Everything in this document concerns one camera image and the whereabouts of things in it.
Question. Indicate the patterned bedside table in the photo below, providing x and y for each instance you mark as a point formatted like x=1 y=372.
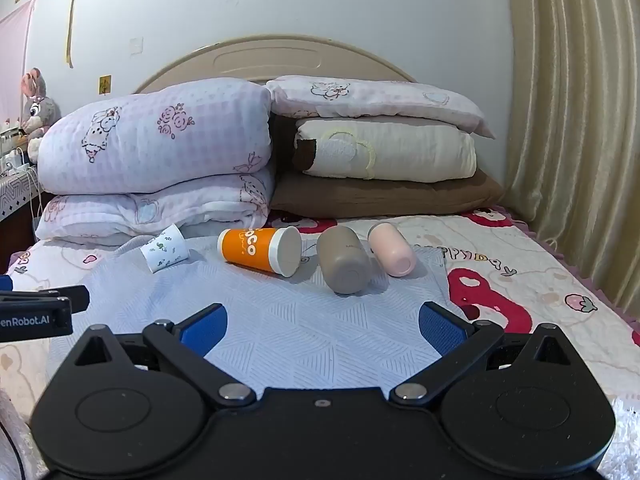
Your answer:
x=17 y=192

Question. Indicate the pink wall cloth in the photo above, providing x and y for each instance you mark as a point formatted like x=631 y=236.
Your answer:
x=12 y=60

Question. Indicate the brown pillow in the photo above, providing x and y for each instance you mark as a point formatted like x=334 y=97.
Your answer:
x=380 y=195

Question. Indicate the cream pleated curtain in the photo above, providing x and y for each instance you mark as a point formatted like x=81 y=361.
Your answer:
x=575 y=110

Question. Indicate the orange paper cup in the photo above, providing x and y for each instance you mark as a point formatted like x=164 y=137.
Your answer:
x=250 y=250

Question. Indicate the grey rabbit plush toy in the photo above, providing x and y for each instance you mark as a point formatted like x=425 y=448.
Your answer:
x=42 y=110

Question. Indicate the white fluffy rug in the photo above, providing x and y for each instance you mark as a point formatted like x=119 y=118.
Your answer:
x=622 y=425

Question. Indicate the large pink checked quilt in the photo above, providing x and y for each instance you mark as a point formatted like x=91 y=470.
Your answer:
x=160 y=135

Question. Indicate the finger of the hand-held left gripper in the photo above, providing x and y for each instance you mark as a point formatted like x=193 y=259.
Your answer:
x=75 y=297
x=4 y=282

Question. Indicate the white wall socket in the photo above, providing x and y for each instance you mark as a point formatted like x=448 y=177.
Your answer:
x=136 y=46

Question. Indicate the beige bed headboard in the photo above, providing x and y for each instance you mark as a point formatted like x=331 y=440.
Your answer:
x=270 y=57

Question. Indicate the light blue textured mat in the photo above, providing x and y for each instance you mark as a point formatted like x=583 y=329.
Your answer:
x=300 y=325

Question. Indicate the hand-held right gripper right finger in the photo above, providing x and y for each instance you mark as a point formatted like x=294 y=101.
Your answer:
x=440 y=329

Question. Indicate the pink checked pillow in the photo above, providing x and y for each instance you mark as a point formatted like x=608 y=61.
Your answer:
x=370 y=97

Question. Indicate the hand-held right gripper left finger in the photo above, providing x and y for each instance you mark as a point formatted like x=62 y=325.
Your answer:
x=206 y=332

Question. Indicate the yellow wall sticker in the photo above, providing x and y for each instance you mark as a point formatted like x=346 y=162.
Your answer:
x=105 y=84

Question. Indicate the white green-print paper cup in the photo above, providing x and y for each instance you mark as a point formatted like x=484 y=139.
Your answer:
x=164 y=250

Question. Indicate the long yellow tape strip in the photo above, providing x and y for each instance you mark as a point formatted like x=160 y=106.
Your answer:
x=70 y=30

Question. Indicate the cream folded blanket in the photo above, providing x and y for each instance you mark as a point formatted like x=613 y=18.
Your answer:
x=400 y=152

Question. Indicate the pink cup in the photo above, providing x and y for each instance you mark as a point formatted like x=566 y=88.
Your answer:
x=390 y=247

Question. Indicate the taupe cup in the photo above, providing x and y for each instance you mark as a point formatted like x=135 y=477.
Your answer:
x=342 y=260

